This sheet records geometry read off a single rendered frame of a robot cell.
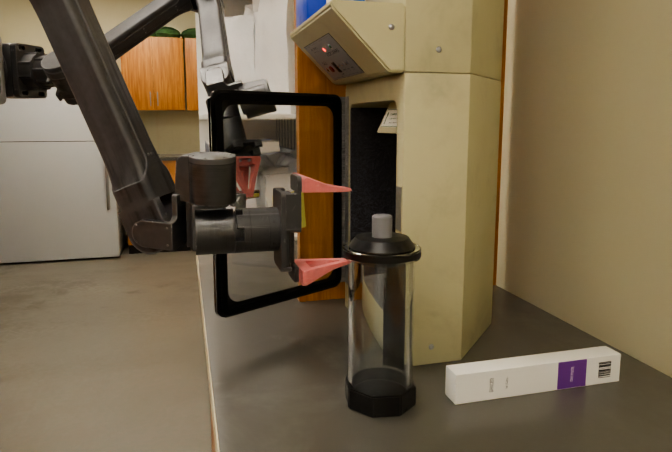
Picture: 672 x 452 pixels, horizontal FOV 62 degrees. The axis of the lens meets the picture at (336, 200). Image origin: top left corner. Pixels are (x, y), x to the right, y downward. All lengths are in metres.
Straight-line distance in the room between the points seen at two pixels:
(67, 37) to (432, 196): 0.55
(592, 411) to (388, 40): 0.60
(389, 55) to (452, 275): 0.36
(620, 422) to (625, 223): 0.39
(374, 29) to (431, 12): 0.09
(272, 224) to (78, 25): 0.33
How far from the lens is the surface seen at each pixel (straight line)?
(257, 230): 0.70
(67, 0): 0.77
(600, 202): 1.17
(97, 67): 0.75
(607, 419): 0.89
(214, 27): 1.32
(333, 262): 0.75
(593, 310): 1.22
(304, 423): 0.80
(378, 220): 0.76
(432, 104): 0.89
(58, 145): 5.80
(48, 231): 5.91
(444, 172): 0.90
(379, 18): 0.86
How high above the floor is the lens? 1.34
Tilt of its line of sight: 8 degrees down
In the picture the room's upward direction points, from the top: straight up
